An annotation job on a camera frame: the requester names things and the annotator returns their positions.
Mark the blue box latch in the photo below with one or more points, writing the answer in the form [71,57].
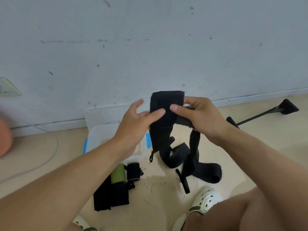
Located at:
[85,146]
[148,139]

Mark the person's left thumb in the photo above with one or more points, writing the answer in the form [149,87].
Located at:
[155,116]

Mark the person's left forearm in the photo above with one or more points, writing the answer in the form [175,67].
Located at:
[60,190]

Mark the person's white clog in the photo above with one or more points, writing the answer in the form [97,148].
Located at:
[81,224]
[204,200]

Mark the person's right hand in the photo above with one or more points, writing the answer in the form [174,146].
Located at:
[207,120]

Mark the long black folded cloth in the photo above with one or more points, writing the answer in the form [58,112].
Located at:
[103,196]

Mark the person's right forearm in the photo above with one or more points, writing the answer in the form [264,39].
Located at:
[264,161]

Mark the white wall socket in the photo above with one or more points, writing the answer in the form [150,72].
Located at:
[7,87]

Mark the black metal stand leg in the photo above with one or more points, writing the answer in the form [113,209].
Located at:
[286,107]

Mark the person's right white clog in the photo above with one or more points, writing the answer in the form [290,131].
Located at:
[204,200]

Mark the person's right leg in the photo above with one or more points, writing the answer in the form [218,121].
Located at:
[231,214]

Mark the clear plastic storage box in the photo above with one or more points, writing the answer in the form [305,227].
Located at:
[101,134]

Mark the green rolled cloth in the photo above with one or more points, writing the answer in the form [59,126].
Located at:
[118,174]

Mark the person's left white clog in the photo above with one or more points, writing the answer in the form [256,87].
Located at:
[81,224]

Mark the orange round object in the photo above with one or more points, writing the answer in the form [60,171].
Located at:
[4,139]

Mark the person's right thumb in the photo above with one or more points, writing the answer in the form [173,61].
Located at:
[180,110]

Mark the short black folded cloth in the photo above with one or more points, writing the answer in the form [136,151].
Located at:
[119,194]

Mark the person's left hand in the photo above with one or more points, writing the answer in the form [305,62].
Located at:
[131,132]

